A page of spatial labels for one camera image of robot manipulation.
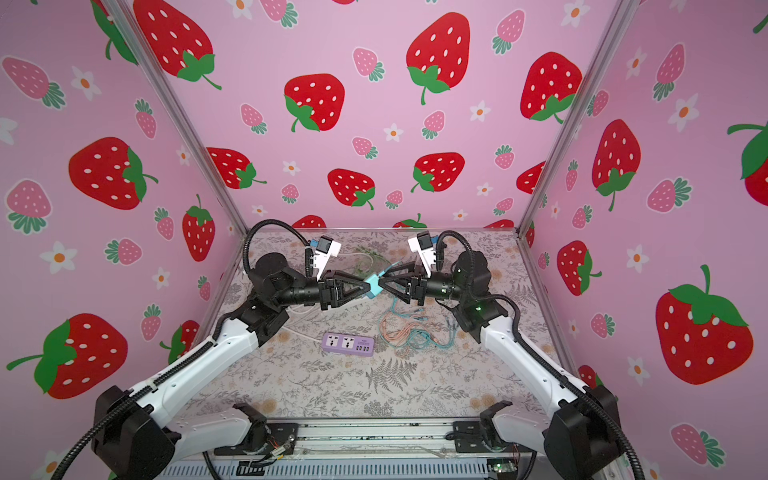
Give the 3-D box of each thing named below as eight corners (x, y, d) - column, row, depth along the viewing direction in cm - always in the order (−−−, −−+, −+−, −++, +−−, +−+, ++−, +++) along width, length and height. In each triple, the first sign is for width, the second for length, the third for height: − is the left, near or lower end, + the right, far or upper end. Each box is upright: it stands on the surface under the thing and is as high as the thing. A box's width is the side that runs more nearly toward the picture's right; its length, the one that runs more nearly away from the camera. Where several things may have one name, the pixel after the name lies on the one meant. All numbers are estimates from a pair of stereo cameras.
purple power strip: (321, 350, 91) (319, 346, 89) (326, 335, 94) (324, 331, 92) (373, 357, 90) (372, 352, 87) (375, 341, 93) (375, 337, 91)
